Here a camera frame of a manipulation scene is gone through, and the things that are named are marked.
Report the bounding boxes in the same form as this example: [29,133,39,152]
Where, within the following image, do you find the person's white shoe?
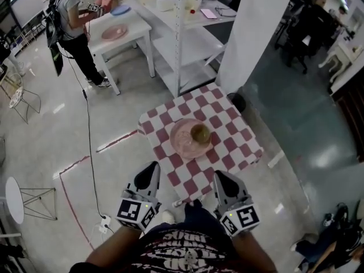
[161,210,176,225]

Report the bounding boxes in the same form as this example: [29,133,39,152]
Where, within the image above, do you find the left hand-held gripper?
[115,161,162,233]

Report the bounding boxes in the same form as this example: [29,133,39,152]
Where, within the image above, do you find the person's dark trousers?
[139,199,222,238]

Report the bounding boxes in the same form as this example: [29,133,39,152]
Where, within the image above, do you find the white round side table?
[5,176,58,225]

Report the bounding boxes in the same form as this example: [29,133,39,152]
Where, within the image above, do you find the white desk with curved legs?
[318,40,364,82]

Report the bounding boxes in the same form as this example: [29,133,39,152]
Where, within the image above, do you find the pink plate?
[169,118,213,160]
[101,23,128,42]

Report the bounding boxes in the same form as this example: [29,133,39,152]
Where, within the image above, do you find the white metal shelf rack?
[115,0,238,98]

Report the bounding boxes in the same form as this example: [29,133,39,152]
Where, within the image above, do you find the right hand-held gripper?
[213,170,261,238]

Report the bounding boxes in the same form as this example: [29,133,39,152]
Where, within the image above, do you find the black power cable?
[61,47,105,218]

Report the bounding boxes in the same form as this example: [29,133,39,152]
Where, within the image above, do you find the person's dark printed shirt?
[69,222,237,273]

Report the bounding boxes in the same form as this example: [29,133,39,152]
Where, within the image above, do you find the dark wooden staircase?
[331,78,364,164]

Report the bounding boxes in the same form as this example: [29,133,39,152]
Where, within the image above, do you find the wire chair with patterned seat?
[8,72,42,125]

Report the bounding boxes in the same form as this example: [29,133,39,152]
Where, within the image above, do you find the person's right forearm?
[231,231,278,273]

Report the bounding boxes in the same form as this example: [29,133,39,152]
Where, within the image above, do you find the black glasses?
[214,6,237,18]

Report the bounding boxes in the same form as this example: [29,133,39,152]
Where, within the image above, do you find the white square table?
[82,9,156,96]

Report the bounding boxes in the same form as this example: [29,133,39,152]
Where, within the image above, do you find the small brown bowl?
[189,123,212,144]

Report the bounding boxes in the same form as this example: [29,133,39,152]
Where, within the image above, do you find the red white checkered tablecloth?
[137,82,264,204]

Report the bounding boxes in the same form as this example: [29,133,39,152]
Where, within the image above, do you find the small light blue piece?
[110,5,131,16]

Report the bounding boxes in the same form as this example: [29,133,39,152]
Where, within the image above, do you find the person's left forearm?
[85,226,146,267]

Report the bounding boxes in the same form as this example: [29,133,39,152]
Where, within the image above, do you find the black office chair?
[286,4,335,75]

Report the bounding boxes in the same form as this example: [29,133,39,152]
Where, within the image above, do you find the white power strip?
[96,214,111,234]

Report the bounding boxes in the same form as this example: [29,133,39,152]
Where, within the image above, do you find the white pillar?
[217,0,298,89]

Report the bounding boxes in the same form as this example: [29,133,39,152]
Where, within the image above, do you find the black device with cables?
[322,203,350,227]

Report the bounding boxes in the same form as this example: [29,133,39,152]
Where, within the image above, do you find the black round bin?
[226,92,247,114]

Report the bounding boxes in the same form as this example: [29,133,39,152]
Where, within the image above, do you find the pink cloth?
[95,0,119,13]

